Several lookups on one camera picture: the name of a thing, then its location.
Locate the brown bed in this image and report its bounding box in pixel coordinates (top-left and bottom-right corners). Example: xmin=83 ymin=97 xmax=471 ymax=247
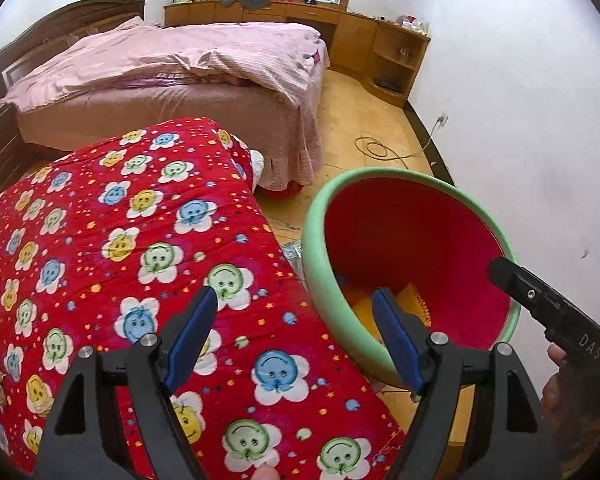
xmin=0 ymin=0 xmax=331 ymax=196

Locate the wall socket with white plug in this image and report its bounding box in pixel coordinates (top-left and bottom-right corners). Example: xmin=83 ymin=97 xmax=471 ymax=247
xmin=420 ymin=114 xmax=450 ymax=151

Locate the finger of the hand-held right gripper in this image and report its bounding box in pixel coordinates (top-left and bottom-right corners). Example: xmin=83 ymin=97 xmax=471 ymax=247
xmin=487 ymin=256 xmax=546 ymax=313

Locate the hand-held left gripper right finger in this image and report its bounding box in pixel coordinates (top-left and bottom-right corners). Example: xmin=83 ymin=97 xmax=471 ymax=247
xmin=371 ymin=287 xmax=563 ymax=480

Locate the white cloth under blanket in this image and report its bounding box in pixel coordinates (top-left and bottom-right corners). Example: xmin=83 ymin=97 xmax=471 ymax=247
xmin=250 ymin=149 xmax=266 ymax=191

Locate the red bin with green rim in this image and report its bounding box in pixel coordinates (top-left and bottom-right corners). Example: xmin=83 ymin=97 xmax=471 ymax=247
xmin=301 ymin=167 xmax=522 ymax=391

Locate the pink quilt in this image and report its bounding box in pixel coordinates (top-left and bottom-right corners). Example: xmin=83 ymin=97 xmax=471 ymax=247
xmin=4 ymin=16 xmax=326 ymax=113

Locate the dark cable on floor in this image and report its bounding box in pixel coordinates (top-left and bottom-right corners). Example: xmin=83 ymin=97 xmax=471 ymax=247
xmin=355 ymin=136 xmax=433 ymax=167

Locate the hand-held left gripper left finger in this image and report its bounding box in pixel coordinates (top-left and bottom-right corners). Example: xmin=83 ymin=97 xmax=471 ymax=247
xmin=37 ymin=285 xmax=218 ymax=480

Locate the wooden headboard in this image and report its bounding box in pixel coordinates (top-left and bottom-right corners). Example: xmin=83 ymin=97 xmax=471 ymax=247
xmin=0 ymin=0 xmax=147 ymax=106

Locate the person's right hand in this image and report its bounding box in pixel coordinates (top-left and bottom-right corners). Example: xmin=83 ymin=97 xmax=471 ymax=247
xmin=540 ymin=345 xmax=600 ymax=480

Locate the red flower-print blanket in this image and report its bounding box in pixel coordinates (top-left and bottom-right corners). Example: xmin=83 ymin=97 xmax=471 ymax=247
xmin=0 ymin=116 xmax=406 ymax=480

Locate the dark wooden nightstand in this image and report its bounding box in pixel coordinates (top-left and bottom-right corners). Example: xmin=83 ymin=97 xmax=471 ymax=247
xmin=0 ymin=105 xmax=33 ymax=206

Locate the wooden desk cabinet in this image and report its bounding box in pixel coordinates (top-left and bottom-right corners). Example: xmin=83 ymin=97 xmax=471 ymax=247
xmin=164 ymin=0 xmax=432 ymax=108

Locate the yellow knitted cloth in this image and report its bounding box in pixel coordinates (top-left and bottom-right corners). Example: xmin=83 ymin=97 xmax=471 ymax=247
xmin=342 ymin=287 xmax=387 ymax=346

